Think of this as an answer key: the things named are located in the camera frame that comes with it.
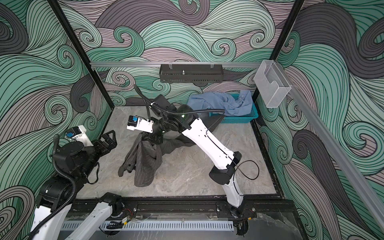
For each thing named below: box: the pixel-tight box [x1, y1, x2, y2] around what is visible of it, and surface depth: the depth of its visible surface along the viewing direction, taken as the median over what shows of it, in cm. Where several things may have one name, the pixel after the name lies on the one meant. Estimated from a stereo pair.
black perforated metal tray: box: [159, 66, 224, 83], surface depth 97 cm
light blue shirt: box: [187, 90, 253, 116], surface depth 115 cm
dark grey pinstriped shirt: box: [118, 114, 225, 187], surface depth 60 cm
